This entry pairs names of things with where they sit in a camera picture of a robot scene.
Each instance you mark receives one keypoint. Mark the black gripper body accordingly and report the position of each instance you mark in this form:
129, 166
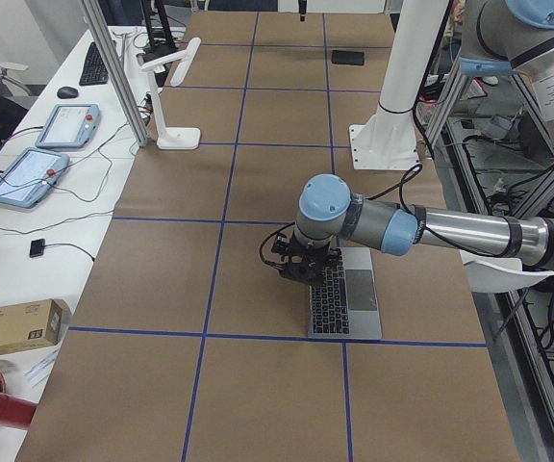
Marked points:
321, 253

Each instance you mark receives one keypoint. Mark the grey laptop computer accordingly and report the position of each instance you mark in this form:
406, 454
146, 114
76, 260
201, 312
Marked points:
345, 305

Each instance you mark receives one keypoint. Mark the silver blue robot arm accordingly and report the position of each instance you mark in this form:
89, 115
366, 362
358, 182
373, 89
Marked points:
498, 38

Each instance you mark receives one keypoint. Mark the black computer mouse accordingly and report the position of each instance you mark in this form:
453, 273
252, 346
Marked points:
67, 92

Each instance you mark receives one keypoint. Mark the cardboard lamp box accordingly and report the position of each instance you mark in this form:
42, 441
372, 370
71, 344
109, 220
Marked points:
31, 325

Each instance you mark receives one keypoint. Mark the white plastic chair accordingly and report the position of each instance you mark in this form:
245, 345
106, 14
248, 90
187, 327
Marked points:
499, 275

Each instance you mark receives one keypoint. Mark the small black square device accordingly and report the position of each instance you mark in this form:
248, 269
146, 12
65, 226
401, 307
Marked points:
37, 248

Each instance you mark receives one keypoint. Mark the upper blue teach pendant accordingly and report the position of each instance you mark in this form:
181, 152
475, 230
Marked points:
69, 126

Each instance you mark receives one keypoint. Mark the blue teach pendant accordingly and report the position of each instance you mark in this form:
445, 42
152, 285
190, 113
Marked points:
69, 126
31, 176

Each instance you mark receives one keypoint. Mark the black computer keyboard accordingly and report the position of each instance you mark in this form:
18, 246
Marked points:
94, 70

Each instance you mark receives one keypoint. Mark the lower blue teach pendant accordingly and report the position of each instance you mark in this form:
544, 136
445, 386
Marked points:
31, 176

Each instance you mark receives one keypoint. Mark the red cylinder bottle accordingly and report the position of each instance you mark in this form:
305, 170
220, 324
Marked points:
16, 412

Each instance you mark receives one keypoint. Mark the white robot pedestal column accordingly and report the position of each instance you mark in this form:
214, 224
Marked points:
388, 139

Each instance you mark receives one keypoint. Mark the aluminium frame post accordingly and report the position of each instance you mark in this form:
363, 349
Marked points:
104, 41

